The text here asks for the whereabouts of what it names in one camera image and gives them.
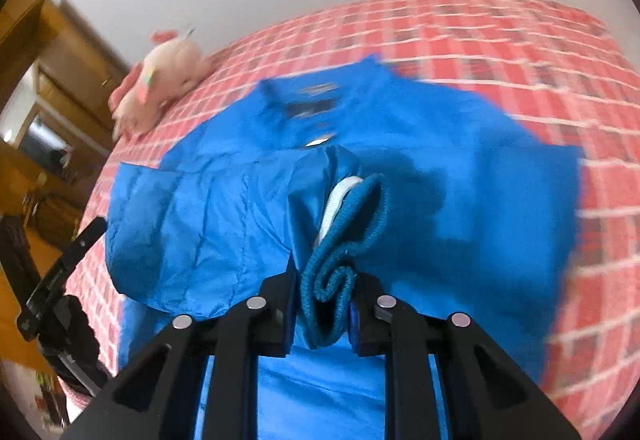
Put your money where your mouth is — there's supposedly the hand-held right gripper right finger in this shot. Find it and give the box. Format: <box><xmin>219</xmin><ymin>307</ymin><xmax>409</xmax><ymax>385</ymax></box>
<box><xmin>350</xmin><ymin>271</ymin><xmax>583</xmax><ymax>440</ymax></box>

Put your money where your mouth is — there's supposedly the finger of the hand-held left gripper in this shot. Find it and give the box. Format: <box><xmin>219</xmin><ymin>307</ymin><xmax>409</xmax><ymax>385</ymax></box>
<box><xmin>17</xmin><ymin>217</ymin><xmax>108</xmax><ymax>340</ymax></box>

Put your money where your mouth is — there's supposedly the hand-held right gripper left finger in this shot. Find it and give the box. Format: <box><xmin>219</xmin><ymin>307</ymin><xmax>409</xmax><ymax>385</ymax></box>
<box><xmin>60</xmin><ymin>265</ymin><xmax>301</xmax><ymax>440</ymax></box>

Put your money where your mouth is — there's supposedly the blue puffer jacket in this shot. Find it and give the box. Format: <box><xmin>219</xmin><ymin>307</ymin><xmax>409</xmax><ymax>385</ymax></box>
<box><xmin>106</xmin><ymin>53</ymin><xmax>583</xmax><ymax>440</ymax></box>

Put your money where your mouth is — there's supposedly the dark wooden chair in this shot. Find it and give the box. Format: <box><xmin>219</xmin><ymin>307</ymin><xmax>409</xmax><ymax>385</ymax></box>
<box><xmin>0</xmin><ymin>215</ymin><xmax>45</xmax><ymax>318</ymax></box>

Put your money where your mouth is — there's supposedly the wooden door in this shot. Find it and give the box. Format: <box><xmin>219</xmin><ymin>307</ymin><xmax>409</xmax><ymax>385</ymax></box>
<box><xmin>37</xmin><ymin>0</ymin><xmax>133</xmax><ymax>156</ymax></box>

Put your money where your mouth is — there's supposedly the pink unicorn plush toy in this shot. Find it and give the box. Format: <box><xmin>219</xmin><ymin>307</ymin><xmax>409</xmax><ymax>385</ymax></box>
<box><xmin>109</xmin><ymin>26</ymin><xmax>213</xmax><ymax>141</ymax></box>

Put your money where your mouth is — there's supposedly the wooden overhead cabinet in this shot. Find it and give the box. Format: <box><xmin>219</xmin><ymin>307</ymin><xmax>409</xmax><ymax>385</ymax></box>
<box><xmin>0</xmin><ymin>0</ymin><xmax>48</xmax><ymax>66</ymax></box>

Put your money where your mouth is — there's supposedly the red plaid bed blanket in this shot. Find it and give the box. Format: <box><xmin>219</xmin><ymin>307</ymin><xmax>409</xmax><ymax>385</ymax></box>
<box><xmin>62</xmin><ymin>0</ymin><xmax>640</xmax><ymax>440</ymax></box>

